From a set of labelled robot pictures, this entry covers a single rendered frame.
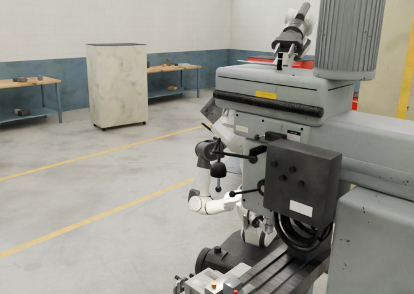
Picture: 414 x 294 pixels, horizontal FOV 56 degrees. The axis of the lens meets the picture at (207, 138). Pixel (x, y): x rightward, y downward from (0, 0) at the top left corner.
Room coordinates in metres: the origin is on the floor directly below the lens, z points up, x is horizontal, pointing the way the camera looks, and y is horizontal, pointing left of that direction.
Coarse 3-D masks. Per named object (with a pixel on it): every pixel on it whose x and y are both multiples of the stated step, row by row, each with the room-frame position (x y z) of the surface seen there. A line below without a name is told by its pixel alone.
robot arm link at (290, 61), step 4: (308, 44) 1.89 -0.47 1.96; (308, 48) 1.89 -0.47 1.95; (280, 52) 1.96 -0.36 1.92; (284, 52) 1.94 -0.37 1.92; (304, 52) 1.88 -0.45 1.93; (284, 56) 1.94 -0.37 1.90; (292, 56) 1.93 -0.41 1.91; (296, 56) 1.93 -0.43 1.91; (300, 56) 1.90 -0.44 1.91; (276, 60) 1.96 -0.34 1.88; (284, 60) 1.94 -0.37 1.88; (288, 60) 1.93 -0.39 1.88; (292, 60) 1.94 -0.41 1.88; (296, 60) 1.95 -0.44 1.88; (284, 64) 1.94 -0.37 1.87; (288, 64) 1.94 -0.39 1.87; (292, 64) 1.95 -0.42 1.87
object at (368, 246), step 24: (360, 192) 1.11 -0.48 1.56; (336, 216) 1.07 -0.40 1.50; (360, 216) 1.02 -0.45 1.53; (384, 216) 0.98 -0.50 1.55; (408, 216) 0.96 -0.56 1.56; (336, 240) 1.06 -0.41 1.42; (360, 240) 1.01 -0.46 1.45; (384, 240) 0.97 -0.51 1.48; (408, 240) 0.93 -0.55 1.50; (336, 264) 1.05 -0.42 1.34; (360, 264) 1.01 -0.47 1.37; (384, 264) 0.96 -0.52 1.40; (408, 264) 0.92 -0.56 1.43; (336, 288) 1.05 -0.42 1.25; (360, 288) 1.00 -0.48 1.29; (384, 288) 0.96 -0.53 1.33; (408, 288) 0.92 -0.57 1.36
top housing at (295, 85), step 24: (216, 72) 1.53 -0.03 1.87; (240, 72) 1.46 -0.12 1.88; (264, 72) 1.41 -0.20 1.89; (288, 72) 1.42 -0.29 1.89; (312, 72) 1.43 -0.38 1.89; (264, 96) 1.38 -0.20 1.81; (288, 96) 1.31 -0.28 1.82; (312, 96) 1.25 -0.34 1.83; (336, 96) 1.30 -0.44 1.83; (288, 120) 1.32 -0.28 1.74; (312, 120) 1.25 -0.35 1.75
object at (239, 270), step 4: (240, 264) 1.75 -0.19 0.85; (244, 264) 1.75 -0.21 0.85; (236, 268) 1.72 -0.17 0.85; (240, 268) 1.72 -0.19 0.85; (244, 268) 1.72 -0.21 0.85; (248, 268) 1.72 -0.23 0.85; (232, 272) 1.68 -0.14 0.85; (236, 272) 1.68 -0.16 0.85; (240, 272) 1.69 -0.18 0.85; (244, 272) 1.69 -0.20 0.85
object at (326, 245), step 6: (294, 228) 1.72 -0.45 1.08; (300, 234) 1.69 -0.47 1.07; (306, 234) 1.67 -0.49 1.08; (330, 234) 1.79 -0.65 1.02; (324, 240) 1.75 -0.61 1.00; (330, 240) 1.79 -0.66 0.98; (324, 246) 1.76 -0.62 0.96; (330, 246) 1.80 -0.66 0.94; (288, 252) 1.74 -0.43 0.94; (294, 252) 1.71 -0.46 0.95; (312, 252) 1.69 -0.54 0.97; (318, 252) 1.72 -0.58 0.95; (300, 258) 1.68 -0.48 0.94; (306, 258) 1.66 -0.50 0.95; (312, 258) 1.69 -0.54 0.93
